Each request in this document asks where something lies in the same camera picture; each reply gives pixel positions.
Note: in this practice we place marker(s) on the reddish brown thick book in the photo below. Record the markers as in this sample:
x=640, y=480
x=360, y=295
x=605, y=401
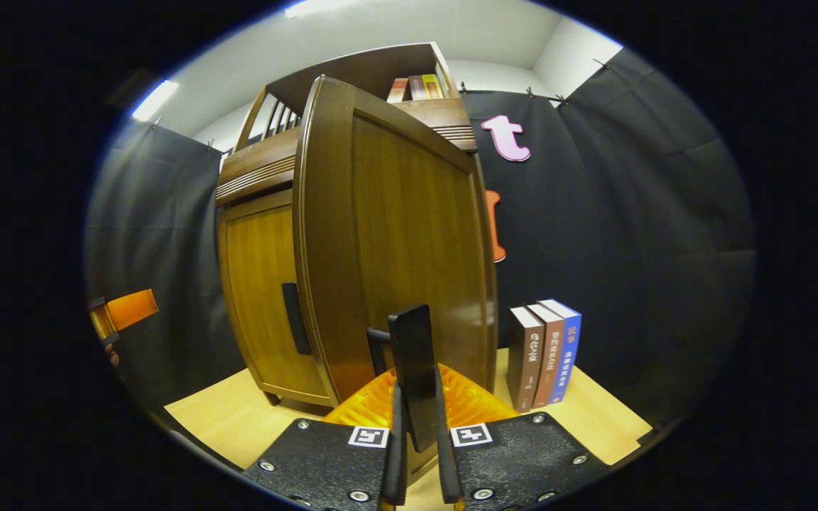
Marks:
x=549, y=362

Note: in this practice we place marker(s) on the ceiling light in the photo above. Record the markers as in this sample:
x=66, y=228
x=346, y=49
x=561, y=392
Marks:
x=155, y=100
x=324, y=7

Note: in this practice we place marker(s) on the black backdrop cloth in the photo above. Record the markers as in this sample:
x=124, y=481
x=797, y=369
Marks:
x=629, y=248

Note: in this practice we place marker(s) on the dark brown thick book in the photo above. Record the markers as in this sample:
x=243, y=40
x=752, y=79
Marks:
x=522, y=362

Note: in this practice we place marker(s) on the wooden double-door shoe cabinet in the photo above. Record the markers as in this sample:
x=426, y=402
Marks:
x=352, y=67

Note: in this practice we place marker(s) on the blue thick book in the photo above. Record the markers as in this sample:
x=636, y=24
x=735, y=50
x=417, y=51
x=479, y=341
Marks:
x=568, y=355

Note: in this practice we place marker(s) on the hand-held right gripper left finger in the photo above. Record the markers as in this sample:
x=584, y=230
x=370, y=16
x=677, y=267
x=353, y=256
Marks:
x=395, y=468

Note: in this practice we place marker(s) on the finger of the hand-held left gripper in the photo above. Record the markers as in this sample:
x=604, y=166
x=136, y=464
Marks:
x=128, y=309

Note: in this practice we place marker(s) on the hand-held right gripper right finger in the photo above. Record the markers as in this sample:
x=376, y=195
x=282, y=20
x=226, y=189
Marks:
x=448, y=475

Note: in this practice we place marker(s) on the wooden shoe cabinet door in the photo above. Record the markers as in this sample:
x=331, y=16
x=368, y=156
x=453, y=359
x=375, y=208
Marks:
x=260, y=284
x=409, y=234

